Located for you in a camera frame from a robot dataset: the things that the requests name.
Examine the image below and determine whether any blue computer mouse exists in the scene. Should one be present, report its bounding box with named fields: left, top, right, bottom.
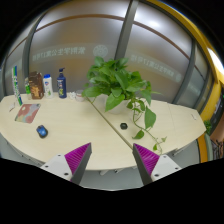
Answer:
left=36, top=125, right=48, bottom=138

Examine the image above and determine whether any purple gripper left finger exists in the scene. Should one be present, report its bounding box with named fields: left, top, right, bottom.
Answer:
left=40, top=142, right=93, bottom=185

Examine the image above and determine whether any dark blue pump bottle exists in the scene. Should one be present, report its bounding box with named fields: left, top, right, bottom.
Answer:
left=57, top=68, right=67, bottom=98

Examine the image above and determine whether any white shampoo bottle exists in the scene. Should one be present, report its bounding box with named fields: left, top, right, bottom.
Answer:
left=43, top=74, right=53, bottom=98

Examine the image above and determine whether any colourful mouse pad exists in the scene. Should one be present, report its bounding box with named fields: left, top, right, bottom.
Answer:
left=15, top=104, right=40, bottom=124

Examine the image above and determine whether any white plant pot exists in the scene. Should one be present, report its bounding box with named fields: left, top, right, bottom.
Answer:
left=104, top=95, right=130, bottom=114

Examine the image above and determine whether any green pothos plant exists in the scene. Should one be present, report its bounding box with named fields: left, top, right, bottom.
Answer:
left=82, top=56, right=166, bottom=153

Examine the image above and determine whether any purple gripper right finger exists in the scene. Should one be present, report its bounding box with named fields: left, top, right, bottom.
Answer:
left=132, top=143, right=183, bottom=186

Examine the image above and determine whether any green white toothpaste box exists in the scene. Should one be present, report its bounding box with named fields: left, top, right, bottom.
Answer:
left=12, top=66, right=23, bottom=106

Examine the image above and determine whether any small white cup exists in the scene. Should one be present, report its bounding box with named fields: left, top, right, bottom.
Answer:
left=75, top=90, right=85, bottom=102

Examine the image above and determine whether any small green bottle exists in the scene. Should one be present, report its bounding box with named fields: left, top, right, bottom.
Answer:
left=25, top=78, right=32, bottom=100

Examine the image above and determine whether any small black round object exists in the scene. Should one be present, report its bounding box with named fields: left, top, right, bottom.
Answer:
left=120, top=123, right=128, bottom=130

